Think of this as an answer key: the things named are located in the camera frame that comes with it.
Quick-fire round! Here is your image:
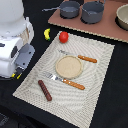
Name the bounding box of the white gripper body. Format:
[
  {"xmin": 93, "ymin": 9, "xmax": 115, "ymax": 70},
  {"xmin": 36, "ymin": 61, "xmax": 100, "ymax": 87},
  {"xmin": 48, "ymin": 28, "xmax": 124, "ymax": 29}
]
[{"xmin": 0, "ymin": 22, "xmax": 35, "ymax": 79}]

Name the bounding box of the yellow toy banana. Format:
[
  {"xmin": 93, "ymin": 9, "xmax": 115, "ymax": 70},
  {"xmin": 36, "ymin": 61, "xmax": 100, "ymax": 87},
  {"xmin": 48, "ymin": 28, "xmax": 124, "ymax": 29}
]
[{"xmin": 44, "ymin": 28, "xmax": 50, "ymax": 41}]

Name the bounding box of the brown toy sausage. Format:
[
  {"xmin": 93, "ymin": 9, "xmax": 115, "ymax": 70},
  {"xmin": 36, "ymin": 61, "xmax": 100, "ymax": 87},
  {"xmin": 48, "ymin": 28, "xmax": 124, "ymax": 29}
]
[{"xmin": 38, "ymin": 80, "xmax": 52, "ymax": 101}]

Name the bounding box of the red toy tomato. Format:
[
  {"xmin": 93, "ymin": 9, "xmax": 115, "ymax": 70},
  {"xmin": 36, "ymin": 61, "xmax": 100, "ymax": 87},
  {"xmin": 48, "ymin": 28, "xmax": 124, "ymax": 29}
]
[{"xmin": 59, "ymin": 31, "xmax": 69, "ymax": 43}]

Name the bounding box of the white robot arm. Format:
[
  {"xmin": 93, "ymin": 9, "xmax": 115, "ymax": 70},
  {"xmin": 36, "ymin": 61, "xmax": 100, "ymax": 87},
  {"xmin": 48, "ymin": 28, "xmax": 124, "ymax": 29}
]
[{"xmin": 0, "ymin": 0, "xmax": 35, "ymax": 80}]

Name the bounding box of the round tan wooden plate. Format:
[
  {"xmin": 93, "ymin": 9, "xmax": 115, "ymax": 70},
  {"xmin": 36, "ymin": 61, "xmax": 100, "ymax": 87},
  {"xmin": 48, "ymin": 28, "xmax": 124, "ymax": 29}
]
[{"xmin": 55, "ymin": 55, "xmax": 83, "ymax": 79}]

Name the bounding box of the white woven placemat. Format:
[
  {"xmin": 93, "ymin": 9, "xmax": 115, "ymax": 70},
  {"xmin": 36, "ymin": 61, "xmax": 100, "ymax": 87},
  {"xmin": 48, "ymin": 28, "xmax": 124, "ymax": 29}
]
[{"xmin": 13, "ymin": 34, "xmax": 114, "ymax": 128}]

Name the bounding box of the grey pot centre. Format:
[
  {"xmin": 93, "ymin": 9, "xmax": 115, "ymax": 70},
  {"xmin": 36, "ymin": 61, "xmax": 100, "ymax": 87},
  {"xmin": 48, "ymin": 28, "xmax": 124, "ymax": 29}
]
[{"xmin": 81, "ymin": 0, "xmax": 104, "ymax": 24}]

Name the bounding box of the brown wooden board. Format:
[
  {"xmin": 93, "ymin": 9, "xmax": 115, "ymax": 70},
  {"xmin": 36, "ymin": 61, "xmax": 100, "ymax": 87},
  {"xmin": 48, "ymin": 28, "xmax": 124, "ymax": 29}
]
[{"xmin": 48, "ymin": 0, "xmax": 128, "ymax": 43}]

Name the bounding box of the beige bowl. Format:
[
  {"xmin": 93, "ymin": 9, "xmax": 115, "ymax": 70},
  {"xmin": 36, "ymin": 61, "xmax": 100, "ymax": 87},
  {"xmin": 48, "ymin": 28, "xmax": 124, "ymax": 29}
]
[{"xmin": 116, "ymin": 4, "xmax": 128, "ymax": 30}]

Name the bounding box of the grey pot with long handle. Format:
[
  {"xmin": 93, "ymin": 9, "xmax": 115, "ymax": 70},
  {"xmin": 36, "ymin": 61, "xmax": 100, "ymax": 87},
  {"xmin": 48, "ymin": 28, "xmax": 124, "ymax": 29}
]
[{"xmin": 41, "ymin": 0, "xmax": 82, "ymax": 20}]

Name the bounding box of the fork with wooden handle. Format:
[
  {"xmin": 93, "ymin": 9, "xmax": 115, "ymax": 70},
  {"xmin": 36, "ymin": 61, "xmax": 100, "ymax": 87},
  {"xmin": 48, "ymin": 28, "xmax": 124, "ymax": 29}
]
[{"xmin": 43, "ymin": 72, "xmax": 85, "ymax": 90}]

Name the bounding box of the knife with wooden handle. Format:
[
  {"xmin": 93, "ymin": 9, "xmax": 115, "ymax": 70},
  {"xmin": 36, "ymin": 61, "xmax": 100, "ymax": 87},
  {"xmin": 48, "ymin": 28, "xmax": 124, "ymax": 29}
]
[{"xmin": 58, "ymin": 50, "xmax": 97, "ymax": 63}]

